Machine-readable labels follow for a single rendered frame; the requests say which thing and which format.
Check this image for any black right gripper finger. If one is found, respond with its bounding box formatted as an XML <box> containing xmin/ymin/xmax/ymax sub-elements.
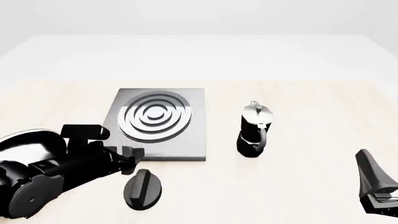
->
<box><xmin>355</xmin><ymin>149</ymin><xmax>398</xmax><ymax>198</ymax></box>

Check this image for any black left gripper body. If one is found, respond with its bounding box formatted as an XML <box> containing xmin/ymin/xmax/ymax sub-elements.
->
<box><xmin>105</xmin><ymin>145</ymin><xmax>136</xmax><ymax>175</ymax></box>

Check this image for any flat black stove plate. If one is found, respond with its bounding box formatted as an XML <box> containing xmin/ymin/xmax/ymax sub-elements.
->
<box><xmin>101</xmin><ymin>88</ymin><xmax>207</xmax><ymax>162</ymax></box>

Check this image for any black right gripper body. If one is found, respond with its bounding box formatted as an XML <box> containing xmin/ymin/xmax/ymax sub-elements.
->
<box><xmin>359</xmin><ymin>187</ymin><xmax>398</xmax><ymax>215</ymax></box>

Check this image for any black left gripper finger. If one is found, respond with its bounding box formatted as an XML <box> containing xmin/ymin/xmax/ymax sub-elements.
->
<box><xmin>122</xmin><ymin>146</ymin><xmax>146</xmax><ymax>164</ymax></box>
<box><xmin>121</xmin><ymin>163</ymin><xmax>137</xmax><ymax>175</ymax></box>

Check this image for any round black stove knob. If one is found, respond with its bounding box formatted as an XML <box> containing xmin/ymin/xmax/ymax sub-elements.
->
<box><xmin>123</xmin><ymin>168</ymin><xmax>163</xmax><ymax>211</ymax></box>

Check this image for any black and silver moka pot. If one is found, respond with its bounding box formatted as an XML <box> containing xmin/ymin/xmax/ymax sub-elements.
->
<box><xmin>236</xmin><ymin>100</ymin><xmax>275</xmax><ymax>159</ymax></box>

